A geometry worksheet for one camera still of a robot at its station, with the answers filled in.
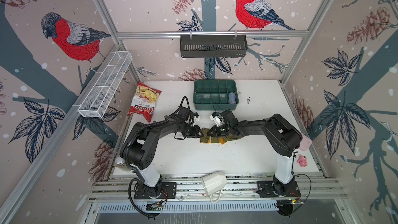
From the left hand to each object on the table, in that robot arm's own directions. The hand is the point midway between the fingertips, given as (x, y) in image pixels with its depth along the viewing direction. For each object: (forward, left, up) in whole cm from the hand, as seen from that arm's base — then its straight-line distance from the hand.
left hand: (201, 135), depth 89 cm
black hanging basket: (+56, -18, +24) cm, 64 cm away
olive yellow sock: (-1, -3, -1) cm, 4 cm away
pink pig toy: (-14, -54, -1) cm, 56 cm away
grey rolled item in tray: (+26, -21, +3) cm, 34 cm away
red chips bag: (+25, +39, +2) cm, 46 cm away
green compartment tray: (+34, -11, -2) cm, 36 cm away
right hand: (+2, -4, -4) cm, 6 cm away
